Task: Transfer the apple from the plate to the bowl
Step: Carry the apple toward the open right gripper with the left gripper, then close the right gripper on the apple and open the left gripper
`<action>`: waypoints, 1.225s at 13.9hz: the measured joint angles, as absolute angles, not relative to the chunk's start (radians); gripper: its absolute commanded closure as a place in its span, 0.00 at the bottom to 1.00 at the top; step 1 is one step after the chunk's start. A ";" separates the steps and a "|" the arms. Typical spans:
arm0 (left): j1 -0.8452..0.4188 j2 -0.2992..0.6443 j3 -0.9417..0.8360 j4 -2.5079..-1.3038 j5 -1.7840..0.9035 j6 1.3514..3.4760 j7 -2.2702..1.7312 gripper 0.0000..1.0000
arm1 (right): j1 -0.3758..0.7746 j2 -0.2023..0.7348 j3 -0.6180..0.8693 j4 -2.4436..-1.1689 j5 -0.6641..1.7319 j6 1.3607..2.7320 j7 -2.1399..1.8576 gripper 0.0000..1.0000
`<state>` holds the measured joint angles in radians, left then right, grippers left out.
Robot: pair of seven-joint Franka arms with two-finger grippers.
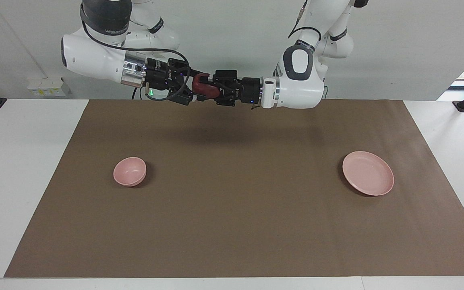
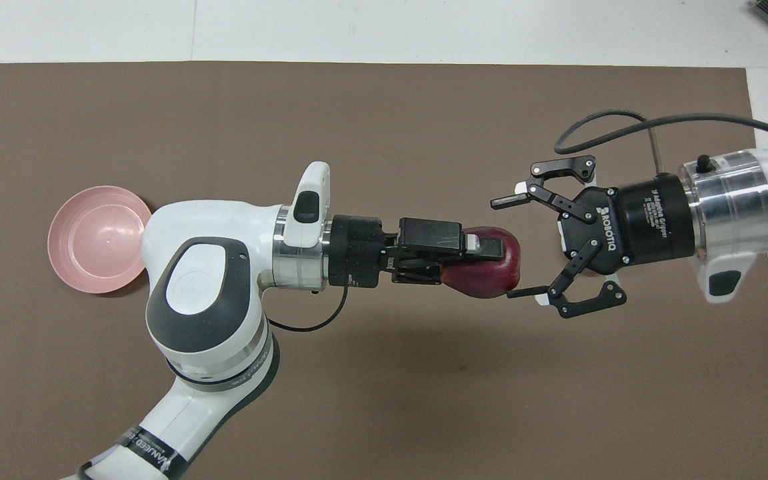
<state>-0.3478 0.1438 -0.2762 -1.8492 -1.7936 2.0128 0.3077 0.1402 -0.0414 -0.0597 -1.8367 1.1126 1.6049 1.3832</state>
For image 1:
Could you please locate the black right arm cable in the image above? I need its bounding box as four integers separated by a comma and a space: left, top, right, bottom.
80, 4, 192, 101

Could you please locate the brown table mat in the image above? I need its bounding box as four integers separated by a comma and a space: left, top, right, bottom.
4, 99, 464, 278

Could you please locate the dark red apple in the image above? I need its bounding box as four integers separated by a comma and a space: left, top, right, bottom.
192, 72, 221, 99

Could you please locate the pink bowl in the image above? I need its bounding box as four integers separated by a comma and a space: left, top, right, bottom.
113, 157, 147, 187

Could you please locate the pink plate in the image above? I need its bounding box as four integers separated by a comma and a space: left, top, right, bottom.
342, 151, 395, 197

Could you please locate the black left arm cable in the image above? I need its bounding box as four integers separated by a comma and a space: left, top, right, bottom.
288, 0, 322, 41

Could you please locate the white wall socket box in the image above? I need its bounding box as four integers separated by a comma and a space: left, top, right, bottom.
27, 77, 71, 97

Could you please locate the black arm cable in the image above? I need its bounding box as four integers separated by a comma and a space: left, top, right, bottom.
80, 4, 192, 101
288, 0, 322, 41

